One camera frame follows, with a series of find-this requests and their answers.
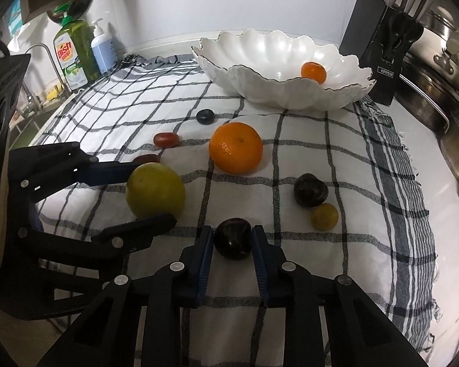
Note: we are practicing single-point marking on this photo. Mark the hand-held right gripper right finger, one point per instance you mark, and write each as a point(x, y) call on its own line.
point(261, 260)

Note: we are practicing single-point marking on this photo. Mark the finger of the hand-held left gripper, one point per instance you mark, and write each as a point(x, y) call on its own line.
point(107, 174)
point(145, 229)

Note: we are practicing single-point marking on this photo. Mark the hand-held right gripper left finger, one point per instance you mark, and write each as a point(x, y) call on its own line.
point(204, 260)

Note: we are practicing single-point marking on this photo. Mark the dark purple plum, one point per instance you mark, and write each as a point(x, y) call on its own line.
point(310, 191)
point(232, 239)

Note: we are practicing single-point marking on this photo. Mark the green apple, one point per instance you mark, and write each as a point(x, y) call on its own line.
point(155, 191)

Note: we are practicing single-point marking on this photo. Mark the small yellow plum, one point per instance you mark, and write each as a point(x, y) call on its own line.
point(324, 216)

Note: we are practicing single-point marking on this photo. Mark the blueberry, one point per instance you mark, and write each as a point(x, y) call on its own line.
point(205, 116)

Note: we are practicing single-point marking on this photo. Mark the large orange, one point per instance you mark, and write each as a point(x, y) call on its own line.
point(235, 147)

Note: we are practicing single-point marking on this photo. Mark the white scalloped bowl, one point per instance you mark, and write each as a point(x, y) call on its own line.
point(260, 57)

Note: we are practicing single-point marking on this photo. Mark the small mandarin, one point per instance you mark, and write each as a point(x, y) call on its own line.
point(313, 72)

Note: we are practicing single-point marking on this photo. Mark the steel sink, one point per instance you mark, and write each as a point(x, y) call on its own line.
point(26, 122)

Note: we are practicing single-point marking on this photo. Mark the yellow sponge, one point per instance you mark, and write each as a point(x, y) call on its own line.
point(50, 93)

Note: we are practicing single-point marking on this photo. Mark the steel faucet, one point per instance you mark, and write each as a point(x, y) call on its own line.
point(42, 45)

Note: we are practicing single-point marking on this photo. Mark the green dish soap bottle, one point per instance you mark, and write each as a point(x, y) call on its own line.
point(70, 55)

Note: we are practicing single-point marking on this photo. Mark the blue pump soap bottle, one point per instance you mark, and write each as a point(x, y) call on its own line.
point(103, 49)

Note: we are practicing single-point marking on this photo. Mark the black white checked cloth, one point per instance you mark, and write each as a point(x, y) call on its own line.
point(329, 153)

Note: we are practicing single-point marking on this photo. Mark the black knife block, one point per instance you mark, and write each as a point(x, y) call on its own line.
point(367, 38)

